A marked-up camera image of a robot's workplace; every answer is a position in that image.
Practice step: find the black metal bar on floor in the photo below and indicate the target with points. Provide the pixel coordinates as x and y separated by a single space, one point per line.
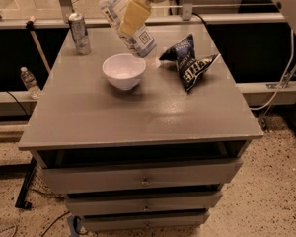
21 202

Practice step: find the middle grey drawer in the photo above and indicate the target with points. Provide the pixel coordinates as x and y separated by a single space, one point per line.
156 203

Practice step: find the wooden stick with black tip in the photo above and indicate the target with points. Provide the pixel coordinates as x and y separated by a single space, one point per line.
30 25

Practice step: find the grey drawer cabinet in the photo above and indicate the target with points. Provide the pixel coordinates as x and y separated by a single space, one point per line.
82 121

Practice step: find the dark blue chip bag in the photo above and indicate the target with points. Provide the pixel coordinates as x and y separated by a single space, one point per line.
189 68

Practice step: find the bottom grey drawer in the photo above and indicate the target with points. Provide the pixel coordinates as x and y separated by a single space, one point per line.
147 221

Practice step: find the blue plastic water bottle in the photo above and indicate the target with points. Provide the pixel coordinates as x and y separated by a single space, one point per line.
142 43

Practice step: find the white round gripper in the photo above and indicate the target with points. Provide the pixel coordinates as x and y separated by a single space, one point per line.
135 17

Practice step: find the white bowl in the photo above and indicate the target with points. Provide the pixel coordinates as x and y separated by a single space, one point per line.
124 71

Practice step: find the silver drink can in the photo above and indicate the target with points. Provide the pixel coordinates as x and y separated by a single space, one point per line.
79 33

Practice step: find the top grey drawer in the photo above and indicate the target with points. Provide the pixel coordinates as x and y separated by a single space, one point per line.
180 174

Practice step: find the grey drawer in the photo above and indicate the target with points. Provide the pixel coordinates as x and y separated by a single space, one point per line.
147 221
156 203
180 174

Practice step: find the small clear water bottle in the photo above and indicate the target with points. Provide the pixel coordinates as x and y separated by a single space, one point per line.
30 83

